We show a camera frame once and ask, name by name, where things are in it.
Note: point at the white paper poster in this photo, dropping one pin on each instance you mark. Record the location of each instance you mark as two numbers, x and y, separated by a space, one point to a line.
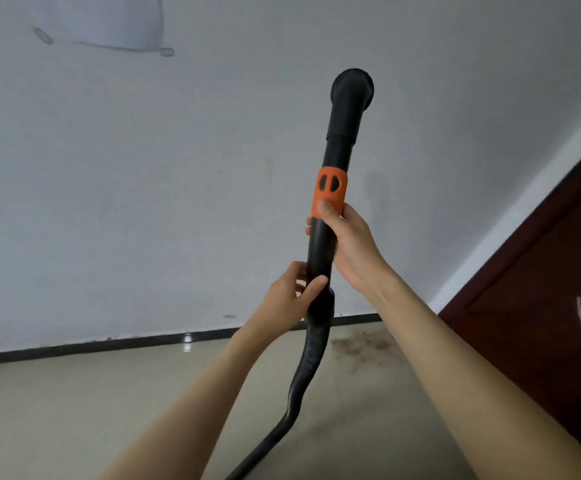
105 22

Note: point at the brown dirt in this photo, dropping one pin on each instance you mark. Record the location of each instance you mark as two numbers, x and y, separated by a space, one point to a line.
365 344

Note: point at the red-brown wooden door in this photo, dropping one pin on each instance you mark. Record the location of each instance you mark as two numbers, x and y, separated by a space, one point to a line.
535 304

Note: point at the person's right hand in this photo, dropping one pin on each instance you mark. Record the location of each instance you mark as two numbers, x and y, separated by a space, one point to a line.
355 249

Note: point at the person's right forearm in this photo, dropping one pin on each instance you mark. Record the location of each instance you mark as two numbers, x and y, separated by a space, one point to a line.
470 394

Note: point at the person's left hand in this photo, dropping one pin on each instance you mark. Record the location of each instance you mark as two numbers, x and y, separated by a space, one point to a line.
283 304

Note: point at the person's left forearm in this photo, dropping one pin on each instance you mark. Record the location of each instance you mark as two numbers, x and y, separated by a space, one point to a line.
190 414

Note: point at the black baseboard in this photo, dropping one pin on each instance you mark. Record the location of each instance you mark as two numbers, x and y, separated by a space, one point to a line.
120 342

